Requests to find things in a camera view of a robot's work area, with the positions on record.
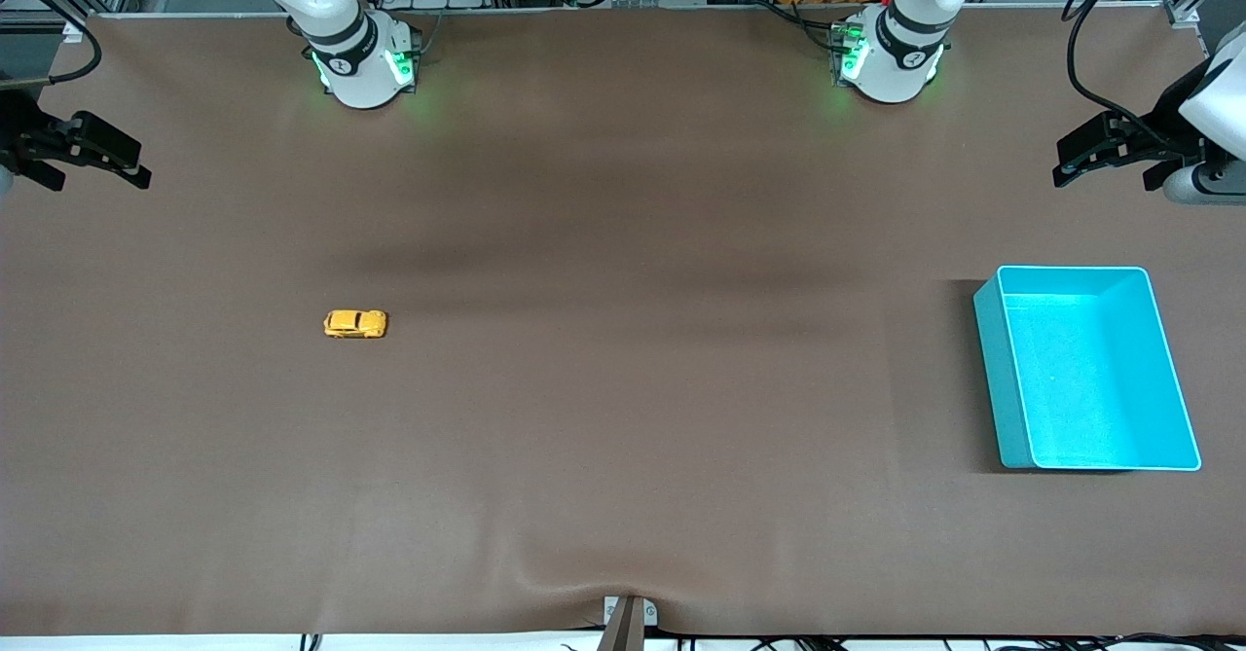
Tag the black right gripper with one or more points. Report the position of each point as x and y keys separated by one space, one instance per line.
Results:
x=19 y=137

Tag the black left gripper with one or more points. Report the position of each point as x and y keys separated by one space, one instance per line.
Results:
x=1158 y=138

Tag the teal plastic bin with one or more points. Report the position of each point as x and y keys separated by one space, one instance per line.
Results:
x=1100 y=379

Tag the yellow beetle toy car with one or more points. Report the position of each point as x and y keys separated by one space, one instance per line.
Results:
x=355 y=324

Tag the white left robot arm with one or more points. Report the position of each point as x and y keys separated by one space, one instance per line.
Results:
x=900 y=67

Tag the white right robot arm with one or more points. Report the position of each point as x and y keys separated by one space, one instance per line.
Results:
x=360 y=77

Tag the brown table mat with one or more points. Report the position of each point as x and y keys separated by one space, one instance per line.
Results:
x=623 y=388

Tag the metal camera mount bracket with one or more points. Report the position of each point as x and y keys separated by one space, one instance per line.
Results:
x=628 y=622

